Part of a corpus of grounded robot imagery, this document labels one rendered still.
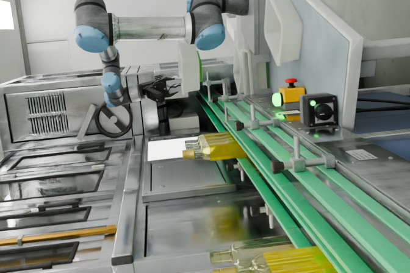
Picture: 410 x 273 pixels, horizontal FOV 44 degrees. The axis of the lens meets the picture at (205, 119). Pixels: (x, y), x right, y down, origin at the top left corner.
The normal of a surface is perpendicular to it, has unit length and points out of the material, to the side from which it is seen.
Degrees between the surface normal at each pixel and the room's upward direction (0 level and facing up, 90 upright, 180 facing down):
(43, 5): 90
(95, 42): 83
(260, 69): 90
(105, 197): 90
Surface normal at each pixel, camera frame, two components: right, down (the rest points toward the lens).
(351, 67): 0.12, 0.48
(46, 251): -0.09, -0.98
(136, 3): 0.10, 0.16
